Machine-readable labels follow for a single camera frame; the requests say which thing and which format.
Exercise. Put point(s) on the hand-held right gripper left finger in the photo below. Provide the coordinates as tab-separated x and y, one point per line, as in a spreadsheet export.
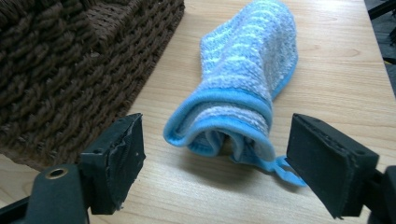
118	161

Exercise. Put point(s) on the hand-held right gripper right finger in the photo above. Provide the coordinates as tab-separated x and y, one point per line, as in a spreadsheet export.
330	168

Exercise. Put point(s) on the brown woven basket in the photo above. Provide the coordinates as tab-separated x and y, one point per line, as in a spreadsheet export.
62	68

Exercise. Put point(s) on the blue striped towel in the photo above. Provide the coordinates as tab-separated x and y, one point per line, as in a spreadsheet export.
246	62

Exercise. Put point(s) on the black metal stand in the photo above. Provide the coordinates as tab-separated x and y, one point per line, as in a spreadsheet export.
384	7

